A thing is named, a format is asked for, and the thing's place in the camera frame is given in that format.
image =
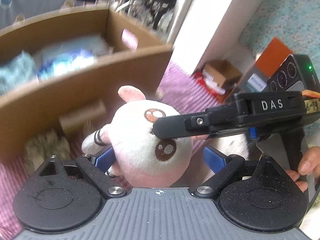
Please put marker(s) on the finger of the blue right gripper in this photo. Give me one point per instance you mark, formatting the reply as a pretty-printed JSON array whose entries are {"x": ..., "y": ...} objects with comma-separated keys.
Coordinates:
[{"x": 253, "y": 133}]

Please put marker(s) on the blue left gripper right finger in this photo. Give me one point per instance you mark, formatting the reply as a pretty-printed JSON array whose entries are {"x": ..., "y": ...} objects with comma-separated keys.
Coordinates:
[{"x": 226, "y": 170}]

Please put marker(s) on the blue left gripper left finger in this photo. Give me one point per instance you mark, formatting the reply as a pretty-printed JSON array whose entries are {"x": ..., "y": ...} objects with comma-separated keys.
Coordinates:
[{"x": 94, "y": 167}]

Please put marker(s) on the pink round plush toy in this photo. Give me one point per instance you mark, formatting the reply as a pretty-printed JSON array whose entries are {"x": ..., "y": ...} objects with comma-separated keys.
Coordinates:
[{"x": 142, "y": 159}]

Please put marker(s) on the bagged blue face masks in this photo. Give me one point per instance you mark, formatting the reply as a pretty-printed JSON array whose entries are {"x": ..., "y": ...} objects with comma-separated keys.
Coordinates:
[{"x": 95, "y": 44}]

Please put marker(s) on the teal knitted cloth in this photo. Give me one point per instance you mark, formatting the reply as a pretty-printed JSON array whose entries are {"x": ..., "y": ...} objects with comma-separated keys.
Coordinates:
[{"x": 16, "y": 72}]

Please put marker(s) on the gold tissue pack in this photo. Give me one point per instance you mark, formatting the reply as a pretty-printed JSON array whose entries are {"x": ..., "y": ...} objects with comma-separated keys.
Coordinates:
[{"x": 83, "y": 120}]

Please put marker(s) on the blue wet wipes pack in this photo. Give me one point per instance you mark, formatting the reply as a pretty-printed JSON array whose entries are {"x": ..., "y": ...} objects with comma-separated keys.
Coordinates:
[{"x": 65, "y": 63}]

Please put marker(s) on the person right hand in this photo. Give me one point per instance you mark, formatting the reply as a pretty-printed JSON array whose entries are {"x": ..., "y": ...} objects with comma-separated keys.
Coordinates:
[{"x": 310, "y": 163}]

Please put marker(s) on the brown cardboard box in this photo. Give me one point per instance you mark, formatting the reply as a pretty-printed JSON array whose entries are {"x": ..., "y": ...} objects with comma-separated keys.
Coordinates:
[{"x": 139, "y": 58}]

